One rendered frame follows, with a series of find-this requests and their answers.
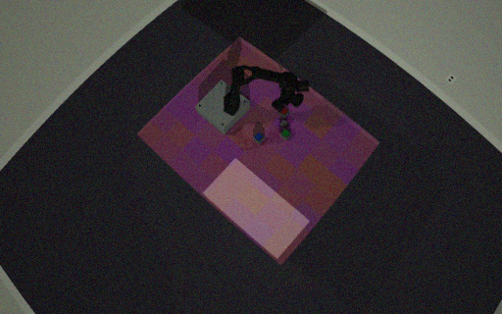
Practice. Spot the blue button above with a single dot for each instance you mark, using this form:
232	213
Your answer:
258	137

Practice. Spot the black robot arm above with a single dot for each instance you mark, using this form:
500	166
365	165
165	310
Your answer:
287	81

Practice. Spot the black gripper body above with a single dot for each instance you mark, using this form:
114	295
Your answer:
278	104

